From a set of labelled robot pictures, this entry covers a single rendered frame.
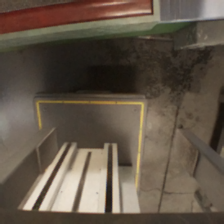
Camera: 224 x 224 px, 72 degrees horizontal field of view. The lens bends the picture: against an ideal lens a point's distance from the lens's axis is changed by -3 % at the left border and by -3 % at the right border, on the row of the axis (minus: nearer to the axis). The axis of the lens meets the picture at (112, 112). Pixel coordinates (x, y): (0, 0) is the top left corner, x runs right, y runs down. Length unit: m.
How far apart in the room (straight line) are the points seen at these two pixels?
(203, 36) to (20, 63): 1.23
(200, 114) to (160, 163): 0.55
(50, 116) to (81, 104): 0.21
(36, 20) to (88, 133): 0.72
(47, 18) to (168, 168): 1.48
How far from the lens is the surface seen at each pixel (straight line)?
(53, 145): 0.16
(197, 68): 1.41
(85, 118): 1.00
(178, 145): 0.17
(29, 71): 1.41
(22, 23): 0.51
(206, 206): 1.81
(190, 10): 0.49
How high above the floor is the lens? 1.25
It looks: 73 degrees down
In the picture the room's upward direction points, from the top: 179 degrees counter-clockwise
